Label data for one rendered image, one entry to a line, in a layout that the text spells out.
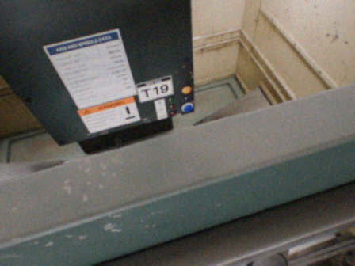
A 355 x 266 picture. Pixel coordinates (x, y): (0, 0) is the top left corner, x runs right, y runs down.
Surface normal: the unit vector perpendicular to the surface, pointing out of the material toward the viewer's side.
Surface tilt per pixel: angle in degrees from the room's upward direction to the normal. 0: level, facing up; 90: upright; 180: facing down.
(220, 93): 0
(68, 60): 90
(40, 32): 90
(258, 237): 0
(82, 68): 90
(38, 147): 0
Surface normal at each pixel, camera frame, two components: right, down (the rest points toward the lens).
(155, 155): -0.07, -0.57
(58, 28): 0.28, 0.78
